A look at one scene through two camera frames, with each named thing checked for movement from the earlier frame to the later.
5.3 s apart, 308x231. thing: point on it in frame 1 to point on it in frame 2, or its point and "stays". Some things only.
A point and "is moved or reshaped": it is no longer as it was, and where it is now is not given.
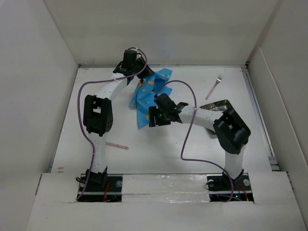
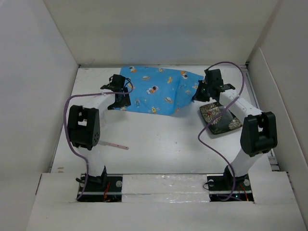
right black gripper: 153,111 to 198,96
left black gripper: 149,72 to 124,102
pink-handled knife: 115,145 stays
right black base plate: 219,189 stays
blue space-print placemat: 148,89 is moved or reshaped
